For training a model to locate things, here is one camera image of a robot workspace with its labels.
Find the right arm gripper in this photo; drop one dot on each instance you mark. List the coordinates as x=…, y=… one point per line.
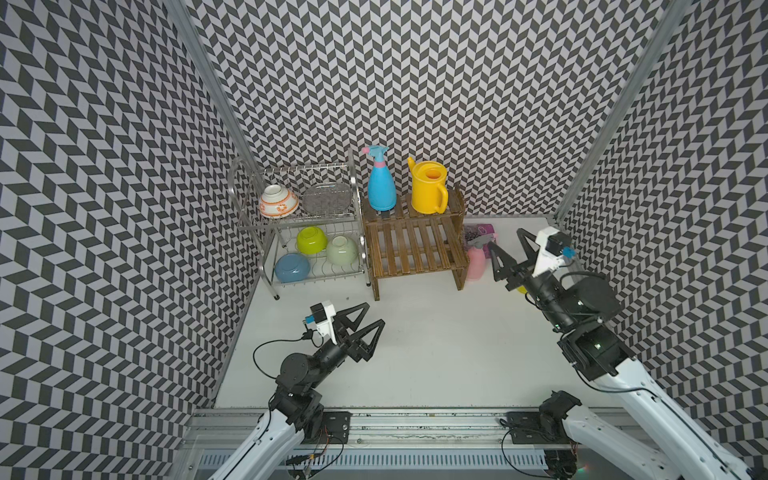
x=508, y=264

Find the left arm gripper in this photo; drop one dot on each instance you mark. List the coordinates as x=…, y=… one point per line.
x=352, y=344

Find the yellow watering can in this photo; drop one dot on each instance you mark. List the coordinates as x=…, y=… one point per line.
x=429, y=192

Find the blue spray bottle pink cap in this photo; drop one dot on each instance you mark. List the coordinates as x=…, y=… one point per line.
x=382, y=194

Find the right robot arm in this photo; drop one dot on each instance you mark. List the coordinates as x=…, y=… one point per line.
x=539, y=336

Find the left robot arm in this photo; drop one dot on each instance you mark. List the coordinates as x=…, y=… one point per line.
x=294, y=411

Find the wooden slatted shelf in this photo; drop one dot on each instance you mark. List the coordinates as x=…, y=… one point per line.
x=405, y=242

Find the purple packet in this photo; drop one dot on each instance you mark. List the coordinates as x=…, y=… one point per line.
x=473, y=231

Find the pale green ceramic bowl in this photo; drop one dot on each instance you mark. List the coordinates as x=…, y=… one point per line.
x=342, y=251

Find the blue ceramic bowl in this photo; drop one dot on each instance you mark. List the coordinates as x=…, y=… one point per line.
x=292, y=267

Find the lime green bowl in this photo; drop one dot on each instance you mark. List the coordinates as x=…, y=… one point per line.
x=311, y=240

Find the metal dish rack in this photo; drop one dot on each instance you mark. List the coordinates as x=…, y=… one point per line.
x=274, y=238

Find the grey patterned plate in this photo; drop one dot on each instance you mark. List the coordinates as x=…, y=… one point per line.
x=327, y=199

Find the white orange patterned bowl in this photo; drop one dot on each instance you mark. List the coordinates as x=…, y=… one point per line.
x=277, y=201

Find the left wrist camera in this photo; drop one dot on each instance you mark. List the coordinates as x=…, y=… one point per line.
x=321, y=321

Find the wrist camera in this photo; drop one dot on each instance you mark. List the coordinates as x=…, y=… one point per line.
x=321, y=321
x=555, y=251

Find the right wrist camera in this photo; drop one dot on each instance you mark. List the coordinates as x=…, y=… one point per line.
x=555, y=251

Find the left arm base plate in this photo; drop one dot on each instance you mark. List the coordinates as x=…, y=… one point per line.
x=332, y=427

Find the aluminium rail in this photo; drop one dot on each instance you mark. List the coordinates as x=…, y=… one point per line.
x=440, y=442

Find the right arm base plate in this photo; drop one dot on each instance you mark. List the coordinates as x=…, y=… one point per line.
x=535, y=428

